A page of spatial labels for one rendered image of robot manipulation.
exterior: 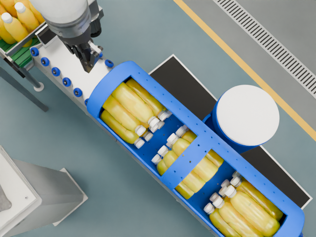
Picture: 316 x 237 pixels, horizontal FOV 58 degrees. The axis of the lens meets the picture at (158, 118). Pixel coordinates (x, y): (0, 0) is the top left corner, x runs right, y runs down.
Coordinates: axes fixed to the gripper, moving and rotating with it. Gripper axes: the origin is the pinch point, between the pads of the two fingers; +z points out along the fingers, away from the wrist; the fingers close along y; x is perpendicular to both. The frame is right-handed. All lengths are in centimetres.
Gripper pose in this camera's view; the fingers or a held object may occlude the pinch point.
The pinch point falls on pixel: (87, 63)
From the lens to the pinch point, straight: 82.1
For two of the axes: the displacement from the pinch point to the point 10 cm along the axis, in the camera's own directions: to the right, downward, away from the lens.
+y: 8.5, 5.2, -0.7
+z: -0.6, 2.4, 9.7
